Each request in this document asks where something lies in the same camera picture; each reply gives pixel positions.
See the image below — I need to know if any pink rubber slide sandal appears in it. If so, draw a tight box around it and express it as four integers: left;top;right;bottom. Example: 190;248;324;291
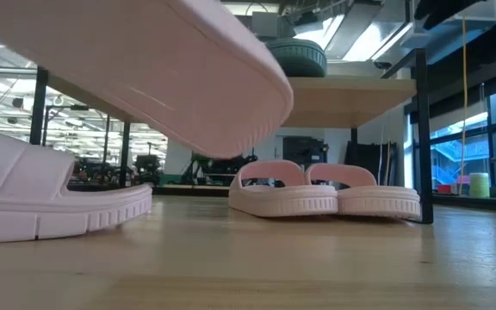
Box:
304;162;422;221
0;0;295;160
227;159;339;218
0;124;153;245

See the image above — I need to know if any dark workshop machinery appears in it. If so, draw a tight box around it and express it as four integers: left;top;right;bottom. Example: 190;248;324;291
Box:
69;155;165;187

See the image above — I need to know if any wooden shelf with black legs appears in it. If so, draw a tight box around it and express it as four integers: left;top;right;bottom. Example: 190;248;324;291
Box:
29;47;434;225

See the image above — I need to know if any green cup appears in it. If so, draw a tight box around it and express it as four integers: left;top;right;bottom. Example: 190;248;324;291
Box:
469;171;491;199

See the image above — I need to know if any black cabinet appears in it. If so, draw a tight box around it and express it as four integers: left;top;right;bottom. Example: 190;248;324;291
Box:
282;135;330;171

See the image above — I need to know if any green rubber slide sandal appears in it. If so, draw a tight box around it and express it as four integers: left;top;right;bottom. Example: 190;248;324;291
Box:
266;37;329;78

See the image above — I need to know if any small green plant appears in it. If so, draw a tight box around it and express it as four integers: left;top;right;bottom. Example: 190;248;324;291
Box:
189;153;210;174

